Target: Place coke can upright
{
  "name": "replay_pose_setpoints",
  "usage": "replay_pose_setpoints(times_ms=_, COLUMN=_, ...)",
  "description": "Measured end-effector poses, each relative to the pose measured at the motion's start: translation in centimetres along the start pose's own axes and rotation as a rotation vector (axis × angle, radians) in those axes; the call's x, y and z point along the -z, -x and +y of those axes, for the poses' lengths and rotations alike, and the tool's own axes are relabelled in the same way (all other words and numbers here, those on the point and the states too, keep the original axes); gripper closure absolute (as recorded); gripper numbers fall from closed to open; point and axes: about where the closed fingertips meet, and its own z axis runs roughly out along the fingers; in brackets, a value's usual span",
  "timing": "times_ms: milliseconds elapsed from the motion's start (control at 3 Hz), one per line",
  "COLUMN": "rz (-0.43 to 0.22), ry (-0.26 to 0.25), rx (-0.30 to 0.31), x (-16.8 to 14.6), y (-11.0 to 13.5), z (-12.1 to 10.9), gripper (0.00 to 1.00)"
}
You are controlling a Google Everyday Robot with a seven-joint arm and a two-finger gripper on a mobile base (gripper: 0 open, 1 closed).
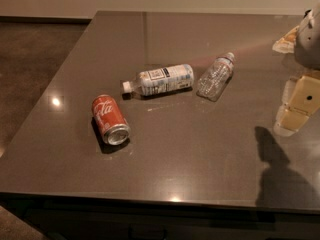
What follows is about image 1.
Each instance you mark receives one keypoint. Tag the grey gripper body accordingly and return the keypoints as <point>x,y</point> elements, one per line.
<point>309,44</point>

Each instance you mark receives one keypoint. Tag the red coke can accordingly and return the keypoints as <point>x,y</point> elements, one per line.
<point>111,123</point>

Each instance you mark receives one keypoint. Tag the clear empty plastic bottle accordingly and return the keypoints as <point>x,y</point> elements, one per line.
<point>214,80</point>

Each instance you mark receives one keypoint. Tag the labelled white plastic bottle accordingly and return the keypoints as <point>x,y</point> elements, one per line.
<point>161,80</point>

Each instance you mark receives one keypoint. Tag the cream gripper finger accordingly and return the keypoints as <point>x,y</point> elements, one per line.
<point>300,100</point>
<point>286,43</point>

